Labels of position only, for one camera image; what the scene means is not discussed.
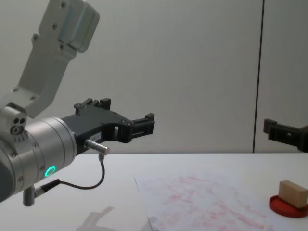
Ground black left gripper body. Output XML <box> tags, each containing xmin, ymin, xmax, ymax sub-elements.
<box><xmin>60</xmin><ymin>107</ymin><xmax>132</xmax><ymax>157</ymax></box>

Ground light wooden block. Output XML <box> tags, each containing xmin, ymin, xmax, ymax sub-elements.
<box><xmin>278</xmin><ymin>180</ymin><xmax>308</xmax><ymax>209</ymax></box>

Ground round red dish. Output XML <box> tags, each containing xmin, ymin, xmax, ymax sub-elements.
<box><xmin>269</xmin><ymin>194</ymin><xmax>308</xmax><ymax>218</ymax></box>

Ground white paper sheet red print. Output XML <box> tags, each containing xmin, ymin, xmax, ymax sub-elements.
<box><xmin>134</xmin><ymin>171</ymin><xmax>275</xmax><ymax>231</ymax></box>

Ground thin dark cable silver plugs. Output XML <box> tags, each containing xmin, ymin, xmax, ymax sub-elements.
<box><xmin>33</xmin><ymin>138</ymin><xmax>111</xmax><ymax>193</ymax></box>

